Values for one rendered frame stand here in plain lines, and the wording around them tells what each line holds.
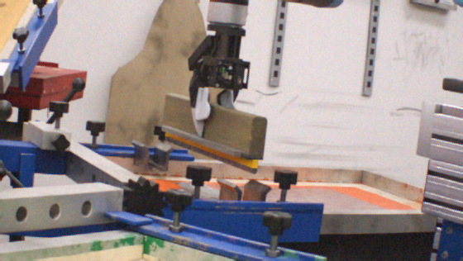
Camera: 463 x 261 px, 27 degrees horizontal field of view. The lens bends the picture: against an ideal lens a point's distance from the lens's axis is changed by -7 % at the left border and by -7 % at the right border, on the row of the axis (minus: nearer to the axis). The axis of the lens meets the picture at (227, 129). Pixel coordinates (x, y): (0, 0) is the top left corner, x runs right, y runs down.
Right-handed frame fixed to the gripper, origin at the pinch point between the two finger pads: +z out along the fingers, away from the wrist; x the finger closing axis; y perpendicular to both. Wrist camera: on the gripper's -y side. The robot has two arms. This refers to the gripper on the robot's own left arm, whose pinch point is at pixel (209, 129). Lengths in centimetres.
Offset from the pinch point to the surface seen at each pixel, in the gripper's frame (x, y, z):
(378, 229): 22.6, 29.0, 13.1
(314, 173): 39.9, -25.6, 11.2
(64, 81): 1, -108, 0
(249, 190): -0.5, 20.4, 7.9
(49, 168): -32.6, 3.0, 9.0
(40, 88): -13, -86, 1
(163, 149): -0.4, -20.8, 7.0
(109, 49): 45, -200, -7
